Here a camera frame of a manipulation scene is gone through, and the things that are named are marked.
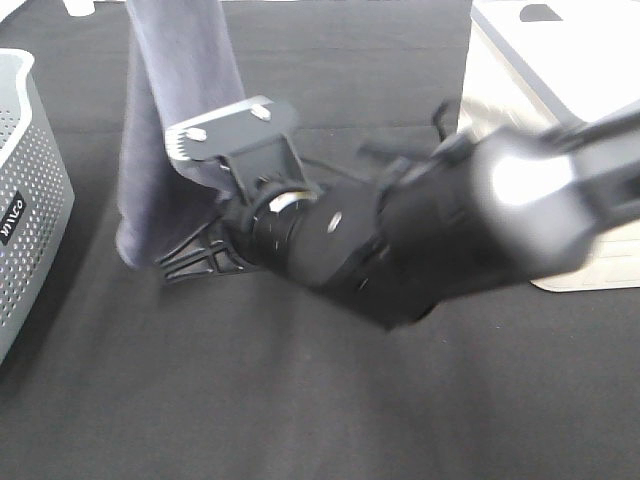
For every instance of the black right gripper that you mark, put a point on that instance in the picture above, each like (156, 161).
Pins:
(323, 239)

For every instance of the grey-blue microfibre towel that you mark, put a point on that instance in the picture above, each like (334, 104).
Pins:
(181, 64)

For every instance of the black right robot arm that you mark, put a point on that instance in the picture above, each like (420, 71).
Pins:
(473, 215)

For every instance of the black table cloth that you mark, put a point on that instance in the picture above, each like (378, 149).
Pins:
(117, 375)

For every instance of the grey perforated plastic basket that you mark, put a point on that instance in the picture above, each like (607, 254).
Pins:
(36, 194)

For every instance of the white object at table edge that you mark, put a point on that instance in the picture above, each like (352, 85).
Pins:
(79, 8)

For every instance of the white basket with grey rim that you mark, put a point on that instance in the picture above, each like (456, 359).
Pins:
(551, 102)

